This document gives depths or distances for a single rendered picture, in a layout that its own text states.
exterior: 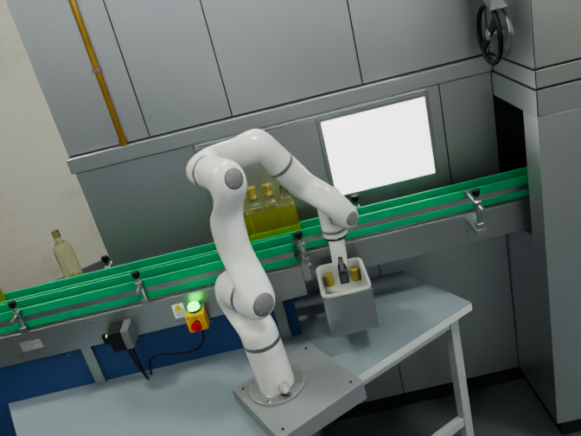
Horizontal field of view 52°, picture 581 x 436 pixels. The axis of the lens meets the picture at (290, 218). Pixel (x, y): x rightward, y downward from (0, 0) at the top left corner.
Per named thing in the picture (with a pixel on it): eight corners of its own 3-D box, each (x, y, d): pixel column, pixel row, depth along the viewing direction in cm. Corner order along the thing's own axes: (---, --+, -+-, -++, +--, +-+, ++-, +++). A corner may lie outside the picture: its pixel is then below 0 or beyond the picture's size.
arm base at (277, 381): (316, 385, 192) (301, 339, 184) (264, 416, 185) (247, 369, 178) (289, 358, 208) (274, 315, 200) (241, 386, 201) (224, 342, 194)
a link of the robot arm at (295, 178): (309, 157, 171) (367, 213, 189) (279, 149, 184) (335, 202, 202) (291, 182, 170) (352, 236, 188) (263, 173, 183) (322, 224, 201)
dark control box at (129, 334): (139, 336, 223) (131, 317, 220) (135, 349, 216) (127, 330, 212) (118, 341, 223) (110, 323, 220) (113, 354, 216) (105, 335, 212)
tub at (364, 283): (364, 275, 224) (360, 255, 220) (376, 307, 203) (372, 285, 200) (319, 286, 224) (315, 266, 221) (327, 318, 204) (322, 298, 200)
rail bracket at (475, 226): (477, 231, 228) (471, 177, 219) (494, 251, 212) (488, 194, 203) (465, 234, 228) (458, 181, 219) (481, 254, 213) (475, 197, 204)
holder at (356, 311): (365, 286, 232) (358, 252, 226) (379, 326, 207) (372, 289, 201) (322, 297, 233) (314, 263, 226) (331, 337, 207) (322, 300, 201)
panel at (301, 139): (437, 173, 238) (425, 90, 224) (439, 176, 235) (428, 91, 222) (219, 226, 241) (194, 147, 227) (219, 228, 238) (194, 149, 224)
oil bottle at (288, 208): (304, 241, 233) (291, 192, 224) (305, 248, 227) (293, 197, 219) (290, 245, 233) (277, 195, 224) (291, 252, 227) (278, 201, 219)
